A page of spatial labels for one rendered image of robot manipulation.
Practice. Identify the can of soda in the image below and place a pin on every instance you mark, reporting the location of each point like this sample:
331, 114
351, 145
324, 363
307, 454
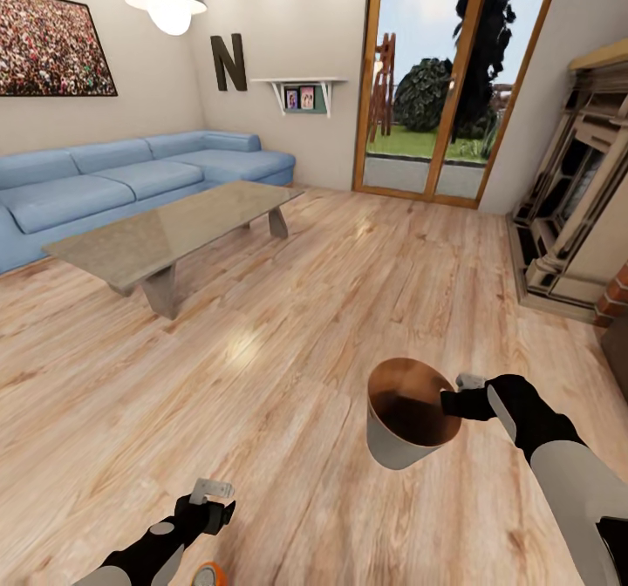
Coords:
209, 574

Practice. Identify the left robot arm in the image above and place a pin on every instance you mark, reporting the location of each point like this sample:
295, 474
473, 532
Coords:
154, 560

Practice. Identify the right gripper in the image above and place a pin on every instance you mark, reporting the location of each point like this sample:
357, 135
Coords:
459, 404

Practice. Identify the trash can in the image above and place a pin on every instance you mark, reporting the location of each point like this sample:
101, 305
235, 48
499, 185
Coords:
405, 421

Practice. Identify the decorative sign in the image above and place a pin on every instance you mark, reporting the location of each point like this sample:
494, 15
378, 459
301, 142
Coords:
223, 60

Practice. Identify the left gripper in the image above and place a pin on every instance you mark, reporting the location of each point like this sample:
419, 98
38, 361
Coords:
209, 517

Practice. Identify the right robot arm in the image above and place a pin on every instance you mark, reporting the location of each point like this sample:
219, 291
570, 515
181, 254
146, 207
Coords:
588, 500

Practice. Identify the shelf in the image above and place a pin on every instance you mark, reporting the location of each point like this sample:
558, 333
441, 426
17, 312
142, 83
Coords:
322, 91

